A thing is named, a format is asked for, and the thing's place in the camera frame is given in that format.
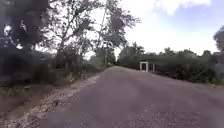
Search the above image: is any green hedge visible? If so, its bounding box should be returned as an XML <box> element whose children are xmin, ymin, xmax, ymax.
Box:
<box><xmin>117</xmin><ymin>42</ymin><xmax>224</xmax><ymax>85</ymax></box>

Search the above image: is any grey asphalt road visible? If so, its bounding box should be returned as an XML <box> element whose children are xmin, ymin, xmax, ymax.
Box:
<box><xmin>37</xmin><ymin>65</ymin><xmax>224</xmax><ymax>128</ymax></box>

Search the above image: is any pole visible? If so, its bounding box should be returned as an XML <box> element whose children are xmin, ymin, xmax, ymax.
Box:
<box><xmin>103</xmin><ymin>46</ymin><xmax>109</xmax><ymax>69</ymax></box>

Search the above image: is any white gate frame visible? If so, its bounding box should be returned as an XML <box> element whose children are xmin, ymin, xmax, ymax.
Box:
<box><xmin>139</xmin><ymin>61</ymin><xmax>156</xmax><ymax>73</ymax></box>

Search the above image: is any grass verge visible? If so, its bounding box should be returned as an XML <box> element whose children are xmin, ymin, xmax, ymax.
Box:
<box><xmin>0</xmin><ymin>68</ymin><xmax>101</xmax><ymax>118</ymax></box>

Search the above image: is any gravel roadside strip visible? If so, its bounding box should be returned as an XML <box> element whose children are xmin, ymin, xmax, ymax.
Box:
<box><xmin>0</xmin><ymin>73</ymin><xmax>102</xmax><ymax>128</ymax></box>

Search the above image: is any row of trees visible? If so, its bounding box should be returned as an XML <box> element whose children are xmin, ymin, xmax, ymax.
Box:
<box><xmin>0</xmin><ymin>0</ymin><xmax>141</xmax><ymax>88</ymax></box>

